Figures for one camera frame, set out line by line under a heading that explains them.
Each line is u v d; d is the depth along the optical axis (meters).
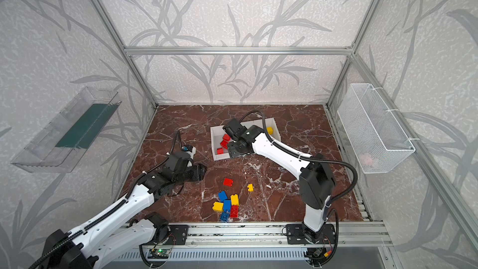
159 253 0.71
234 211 0.78
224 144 1.00
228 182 0.87
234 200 0.81
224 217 0.77
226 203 0.79
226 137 1.04
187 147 0.73
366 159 0.72
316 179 0.45
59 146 0.63
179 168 0.63
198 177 0.72
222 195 0.84
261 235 0.75
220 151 0.94
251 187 0.86
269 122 1.03
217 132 1.05
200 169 0.74
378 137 0.61
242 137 0.59
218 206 0.79
